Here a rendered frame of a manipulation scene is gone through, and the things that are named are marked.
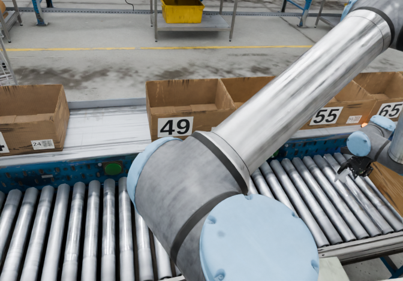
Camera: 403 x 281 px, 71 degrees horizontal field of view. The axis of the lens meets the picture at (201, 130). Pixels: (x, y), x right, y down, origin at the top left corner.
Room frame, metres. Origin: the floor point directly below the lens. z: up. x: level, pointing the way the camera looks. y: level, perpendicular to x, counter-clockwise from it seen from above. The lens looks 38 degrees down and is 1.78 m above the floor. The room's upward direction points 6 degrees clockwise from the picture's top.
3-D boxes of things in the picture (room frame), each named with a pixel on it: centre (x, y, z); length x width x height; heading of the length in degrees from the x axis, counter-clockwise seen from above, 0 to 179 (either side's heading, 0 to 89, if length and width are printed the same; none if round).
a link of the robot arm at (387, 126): (0.95, -0.71, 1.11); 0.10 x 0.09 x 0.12; 131
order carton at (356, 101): (1.42, -0.67, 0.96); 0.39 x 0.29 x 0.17; 107
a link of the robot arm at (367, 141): (0.87, -0.64, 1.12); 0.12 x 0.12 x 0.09; 41
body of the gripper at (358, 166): (0.95, -0.72, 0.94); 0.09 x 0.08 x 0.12; 17
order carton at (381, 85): (1.54, -1.05, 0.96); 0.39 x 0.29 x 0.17; 108
